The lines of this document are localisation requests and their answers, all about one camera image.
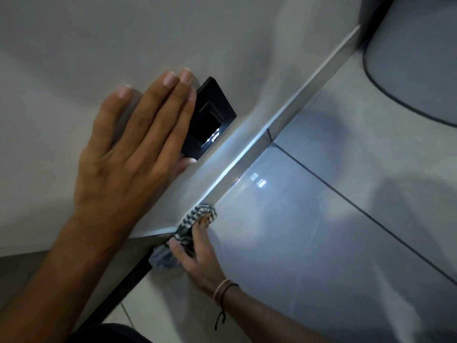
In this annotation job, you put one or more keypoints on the person's right hand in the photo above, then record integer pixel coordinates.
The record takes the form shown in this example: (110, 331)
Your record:
(203, 264)

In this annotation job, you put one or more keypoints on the person's left hand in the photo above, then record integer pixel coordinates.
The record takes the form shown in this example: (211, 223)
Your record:
(121, 164)

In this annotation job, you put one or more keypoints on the person's left middle finger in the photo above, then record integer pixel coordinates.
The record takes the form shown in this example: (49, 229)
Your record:
(157, 103)

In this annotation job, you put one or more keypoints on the person's left thumb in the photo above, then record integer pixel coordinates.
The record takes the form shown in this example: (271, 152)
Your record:
(184, 166)

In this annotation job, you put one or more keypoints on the person's right thumb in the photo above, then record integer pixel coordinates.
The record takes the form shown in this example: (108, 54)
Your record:
(180, 248)

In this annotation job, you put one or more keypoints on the striped cleaning cloth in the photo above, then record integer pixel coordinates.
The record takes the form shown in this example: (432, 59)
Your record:
(185, 225)

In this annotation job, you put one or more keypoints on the person's right forearm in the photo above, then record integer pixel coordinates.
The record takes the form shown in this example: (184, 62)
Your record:
(267, 317)

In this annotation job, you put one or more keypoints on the person's left forearm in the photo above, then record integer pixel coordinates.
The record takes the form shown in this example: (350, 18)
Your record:
(53, 282)

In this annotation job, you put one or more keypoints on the pink wristband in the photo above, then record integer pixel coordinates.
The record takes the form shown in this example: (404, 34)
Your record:
(220, 291)

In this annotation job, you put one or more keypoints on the person's dark trousers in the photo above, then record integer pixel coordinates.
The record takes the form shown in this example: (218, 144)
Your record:
(110, 335)

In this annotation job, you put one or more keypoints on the grey skirting board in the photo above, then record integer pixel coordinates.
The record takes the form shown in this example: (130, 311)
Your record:
(285, 110)

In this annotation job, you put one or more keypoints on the grey container with black rim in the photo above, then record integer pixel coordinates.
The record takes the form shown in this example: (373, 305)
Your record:
(417, 57)

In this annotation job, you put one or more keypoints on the black wall switch plate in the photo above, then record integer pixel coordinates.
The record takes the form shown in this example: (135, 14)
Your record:
(210, 114)

